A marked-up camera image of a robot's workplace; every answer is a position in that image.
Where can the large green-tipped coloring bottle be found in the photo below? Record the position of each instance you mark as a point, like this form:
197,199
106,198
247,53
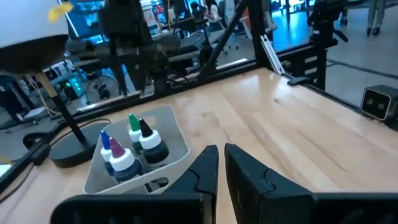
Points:
134,127

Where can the grey plastic bin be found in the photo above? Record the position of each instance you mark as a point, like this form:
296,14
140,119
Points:
174,130

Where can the small yellow tag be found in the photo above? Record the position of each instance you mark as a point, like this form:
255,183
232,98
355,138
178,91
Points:
59,11

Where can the person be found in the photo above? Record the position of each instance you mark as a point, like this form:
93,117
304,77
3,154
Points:
205,7
376,15

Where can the large black-tipped coloring bottle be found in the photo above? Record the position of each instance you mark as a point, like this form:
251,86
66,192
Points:
152,146

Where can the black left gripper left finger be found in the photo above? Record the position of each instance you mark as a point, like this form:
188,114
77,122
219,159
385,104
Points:
202,174

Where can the large blue-tipped coloring bottle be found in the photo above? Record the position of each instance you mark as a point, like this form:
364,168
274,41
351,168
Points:
105,149

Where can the white globe table lamp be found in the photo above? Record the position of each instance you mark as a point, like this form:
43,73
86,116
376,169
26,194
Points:
28,28

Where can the black stand post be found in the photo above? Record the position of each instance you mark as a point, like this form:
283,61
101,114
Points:
323,37

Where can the large purple-tipped coloring bottle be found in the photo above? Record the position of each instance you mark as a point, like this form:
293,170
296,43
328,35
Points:
122,160

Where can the grey monitor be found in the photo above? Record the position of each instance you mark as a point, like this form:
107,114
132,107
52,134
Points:
85,18

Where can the device with green lights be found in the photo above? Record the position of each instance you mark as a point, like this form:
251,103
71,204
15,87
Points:
73,87

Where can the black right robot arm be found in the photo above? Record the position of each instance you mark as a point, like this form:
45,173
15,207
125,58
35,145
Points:
155,56

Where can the table-level camera box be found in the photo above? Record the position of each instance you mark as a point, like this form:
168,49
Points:
377,104

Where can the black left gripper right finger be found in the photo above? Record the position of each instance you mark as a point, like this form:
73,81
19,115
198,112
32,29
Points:
248,183

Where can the silver aluminium extrusion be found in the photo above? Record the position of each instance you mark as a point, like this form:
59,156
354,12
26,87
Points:
272,54

